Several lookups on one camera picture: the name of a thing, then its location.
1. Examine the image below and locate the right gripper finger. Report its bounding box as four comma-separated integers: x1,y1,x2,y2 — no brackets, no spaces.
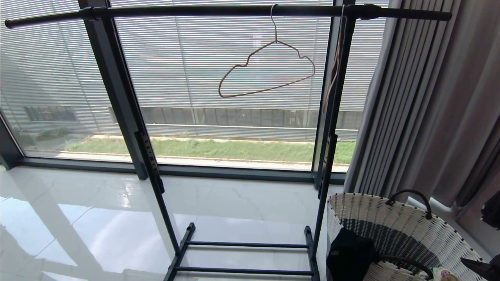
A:
460,254,500,281

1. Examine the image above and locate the cream printed garment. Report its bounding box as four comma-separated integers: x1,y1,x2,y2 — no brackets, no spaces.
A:
430,267,461,281

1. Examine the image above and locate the pink clothes hanger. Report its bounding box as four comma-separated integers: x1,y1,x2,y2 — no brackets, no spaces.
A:
322,5,347,114
218,4,316,98

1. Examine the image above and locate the white laundry basket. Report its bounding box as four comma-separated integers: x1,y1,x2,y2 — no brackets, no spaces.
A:
326,189,489,281

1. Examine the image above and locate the black clothes rack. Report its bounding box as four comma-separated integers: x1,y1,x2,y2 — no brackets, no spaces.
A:
5,3,453,281

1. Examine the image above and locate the black garment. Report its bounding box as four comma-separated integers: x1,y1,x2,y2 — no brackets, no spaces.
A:
326,228,379,281

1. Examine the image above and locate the brown curtain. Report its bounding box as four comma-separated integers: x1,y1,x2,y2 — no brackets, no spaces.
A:
344,0,500,235

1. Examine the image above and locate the window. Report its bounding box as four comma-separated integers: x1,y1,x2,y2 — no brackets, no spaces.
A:
0,0,391,184

